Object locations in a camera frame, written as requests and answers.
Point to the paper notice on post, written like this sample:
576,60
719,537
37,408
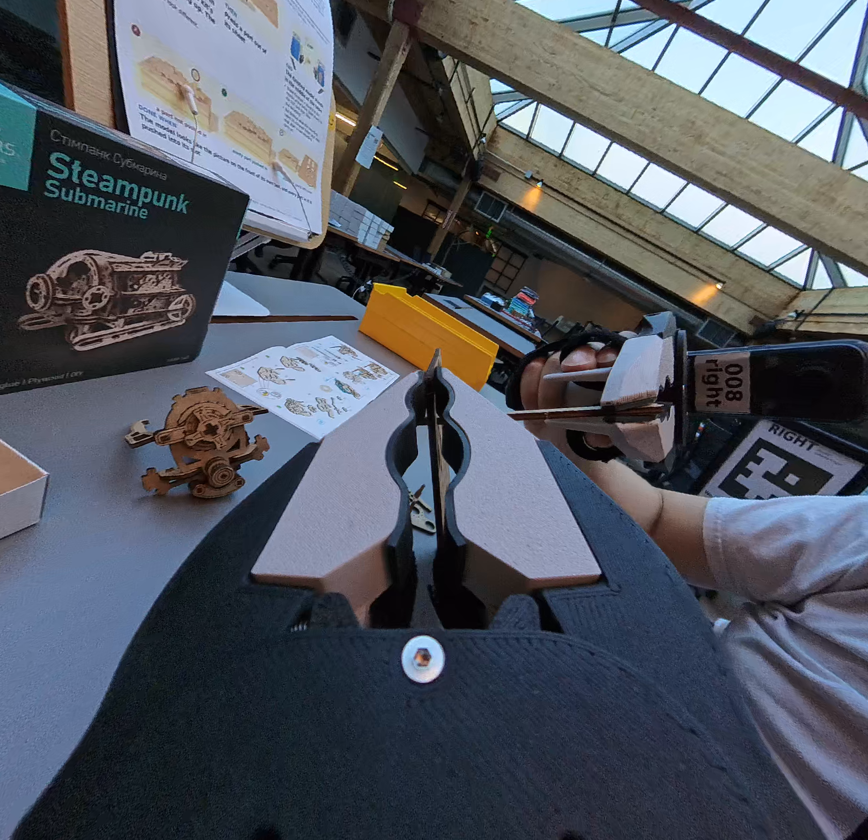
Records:
369,146

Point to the stack of white boxes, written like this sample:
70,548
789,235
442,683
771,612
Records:
359,220

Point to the wall lamp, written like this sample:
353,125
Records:
536,186
714,285

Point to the illustrated instruction sheet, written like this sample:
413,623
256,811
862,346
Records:
224,54

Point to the wooden model assembly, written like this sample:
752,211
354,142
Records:
203,440

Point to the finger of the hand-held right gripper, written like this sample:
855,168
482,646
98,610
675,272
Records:
641,372
651,440

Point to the person's white shirt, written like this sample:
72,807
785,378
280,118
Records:
800,616

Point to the black model kit box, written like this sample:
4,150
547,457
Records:
203,243

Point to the colourful stacked items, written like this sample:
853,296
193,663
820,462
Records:
523,302

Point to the grey desk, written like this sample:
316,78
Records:
102,582

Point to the small wooden parts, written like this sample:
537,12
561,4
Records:
420,509

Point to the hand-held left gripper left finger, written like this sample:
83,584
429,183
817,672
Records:
325,514

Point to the person's right forearm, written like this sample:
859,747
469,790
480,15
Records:
637,508

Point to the white cardboard box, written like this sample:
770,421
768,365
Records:
20,508

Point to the thin wooden piece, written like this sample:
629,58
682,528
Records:
576,414

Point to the white paper sheet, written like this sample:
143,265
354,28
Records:
237,301

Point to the folded instruction leaflet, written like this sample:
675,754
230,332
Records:
305,386

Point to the person's right hand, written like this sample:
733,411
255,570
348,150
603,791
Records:
583,359

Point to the long grey workbench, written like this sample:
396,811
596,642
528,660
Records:
488,321

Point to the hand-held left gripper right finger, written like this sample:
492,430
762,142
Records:
522,514

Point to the yellow plastic bin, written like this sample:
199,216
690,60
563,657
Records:
420,331

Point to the wooden clipboard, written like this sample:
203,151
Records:
85,54

